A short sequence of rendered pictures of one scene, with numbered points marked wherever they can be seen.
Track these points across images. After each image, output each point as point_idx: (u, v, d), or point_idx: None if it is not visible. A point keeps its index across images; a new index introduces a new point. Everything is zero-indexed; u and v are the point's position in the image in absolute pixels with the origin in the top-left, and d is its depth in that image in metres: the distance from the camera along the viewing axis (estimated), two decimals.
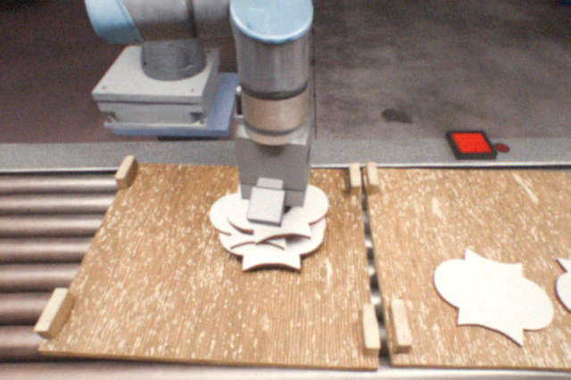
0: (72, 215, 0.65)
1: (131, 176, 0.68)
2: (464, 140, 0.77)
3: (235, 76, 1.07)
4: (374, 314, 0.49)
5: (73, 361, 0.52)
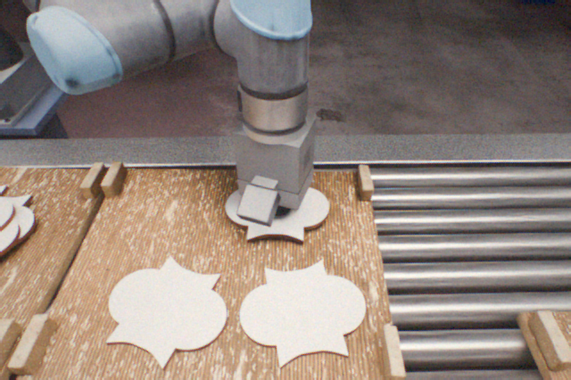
0: None
1: None
2: None
3: None
4: (11, 330, 0.43)
5: None
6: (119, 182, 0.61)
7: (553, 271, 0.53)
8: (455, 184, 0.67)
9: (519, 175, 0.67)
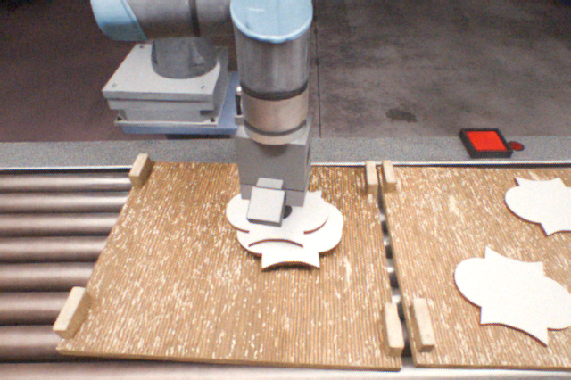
0: (86, 213, 0.65)
1: (144, 174, 0.67)
2: (478, 138, 0.77)
3: None
4: (396, 312, 0.48)
5: (90, 361, 0.52)
6: None
7: None
8: None
9: None
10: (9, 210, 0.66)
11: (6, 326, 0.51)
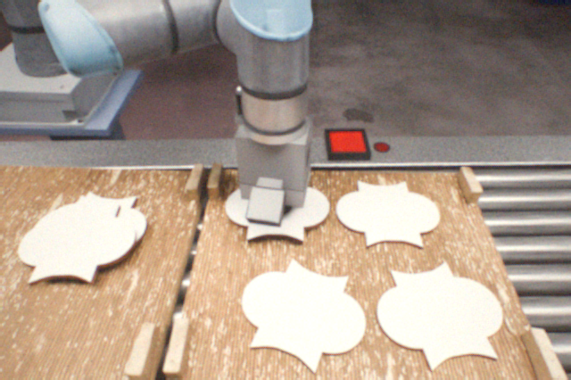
0: None
1: None
2: (340, 139, 0.72)
3: (136, 72, 1.02)
4: (153, 334, 0.43)
5: None
6: (221, 184, 0.61)
7: None
8: (550, 185, 0.67)
9: None
10: None
11: None
